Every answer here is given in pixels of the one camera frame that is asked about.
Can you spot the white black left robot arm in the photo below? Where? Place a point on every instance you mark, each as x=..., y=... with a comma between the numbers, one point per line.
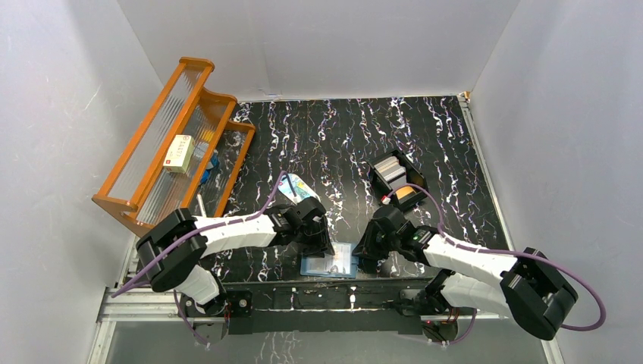
x=172, y=251

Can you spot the stack of credit cards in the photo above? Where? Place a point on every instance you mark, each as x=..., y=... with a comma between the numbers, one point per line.
x=390, y=169

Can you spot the blue leather card holder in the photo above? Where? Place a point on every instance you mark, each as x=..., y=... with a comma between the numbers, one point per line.
x=343, y=264

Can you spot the black card storage box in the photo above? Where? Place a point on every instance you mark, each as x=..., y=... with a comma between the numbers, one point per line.
x=404, y=196

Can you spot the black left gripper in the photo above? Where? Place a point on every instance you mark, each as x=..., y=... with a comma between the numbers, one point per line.
x=320, y=236

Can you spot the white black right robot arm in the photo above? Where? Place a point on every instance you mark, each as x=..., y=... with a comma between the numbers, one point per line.
x=525, y=289

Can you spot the white medicine box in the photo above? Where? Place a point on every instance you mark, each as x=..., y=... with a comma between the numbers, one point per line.
x=179, y=154

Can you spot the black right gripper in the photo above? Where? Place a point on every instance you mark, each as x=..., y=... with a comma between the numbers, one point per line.
x=366, y=248

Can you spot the blue item on shelf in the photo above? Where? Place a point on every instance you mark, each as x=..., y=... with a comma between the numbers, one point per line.
x=211, y=168

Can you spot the orange wooden shelf rack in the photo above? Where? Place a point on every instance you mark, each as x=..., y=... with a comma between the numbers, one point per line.
x=138, y=192

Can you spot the pink pen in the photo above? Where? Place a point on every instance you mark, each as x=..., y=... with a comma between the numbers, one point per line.
x=201, y=204

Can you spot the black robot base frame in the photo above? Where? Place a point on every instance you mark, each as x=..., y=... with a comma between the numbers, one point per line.
x=326, y=306

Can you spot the blue oval blister package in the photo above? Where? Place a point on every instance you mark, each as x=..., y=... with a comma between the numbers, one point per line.
x=295, y=189

